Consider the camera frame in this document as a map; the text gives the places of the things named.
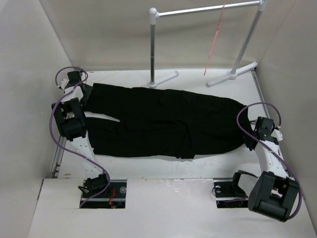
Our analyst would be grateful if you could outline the black trousers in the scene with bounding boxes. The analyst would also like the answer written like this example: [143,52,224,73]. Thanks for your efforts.
[84,84,252,159]

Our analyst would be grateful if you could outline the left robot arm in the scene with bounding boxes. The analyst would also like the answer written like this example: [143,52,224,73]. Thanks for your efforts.
[49,67,111,198]

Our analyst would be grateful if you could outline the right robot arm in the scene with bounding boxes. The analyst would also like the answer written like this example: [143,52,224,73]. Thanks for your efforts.
[229,117,300,222]

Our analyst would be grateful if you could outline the pink clothes hanger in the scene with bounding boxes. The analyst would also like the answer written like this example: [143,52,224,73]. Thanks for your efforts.
[203,4,225,76]

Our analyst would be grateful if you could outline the white clothes rack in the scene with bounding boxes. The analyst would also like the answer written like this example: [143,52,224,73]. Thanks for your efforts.
[146,0,267,88]

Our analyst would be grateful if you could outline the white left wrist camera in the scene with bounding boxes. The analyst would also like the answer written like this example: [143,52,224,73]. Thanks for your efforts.
[57,78,69,91]

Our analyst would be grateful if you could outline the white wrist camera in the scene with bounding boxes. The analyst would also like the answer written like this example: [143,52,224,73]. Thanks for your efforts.
[271,129,283,141]
[57,78,69,91]

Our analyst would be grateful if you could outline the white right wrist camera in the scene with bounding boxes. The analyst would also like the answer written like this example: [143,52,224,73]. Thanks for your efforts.
[271,129,283,141]

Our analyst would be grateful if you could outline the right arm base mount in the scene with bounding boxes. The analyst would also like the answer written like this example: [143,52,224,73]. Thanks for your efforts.
[211,180,248,209]

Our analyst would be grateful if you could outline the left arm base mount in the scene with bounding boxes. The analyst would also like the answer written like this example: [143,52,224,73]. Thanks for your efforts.
[78,174,127,209]

